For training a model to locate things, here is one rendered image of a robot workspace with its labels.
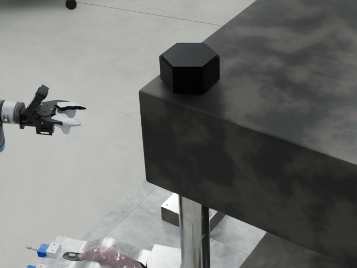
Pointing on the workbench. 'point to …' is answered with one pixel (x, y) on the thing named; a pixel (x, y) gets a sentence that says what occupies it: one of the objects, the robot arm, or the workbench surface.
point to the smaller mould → (170, 209)
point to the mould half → (167, 257)
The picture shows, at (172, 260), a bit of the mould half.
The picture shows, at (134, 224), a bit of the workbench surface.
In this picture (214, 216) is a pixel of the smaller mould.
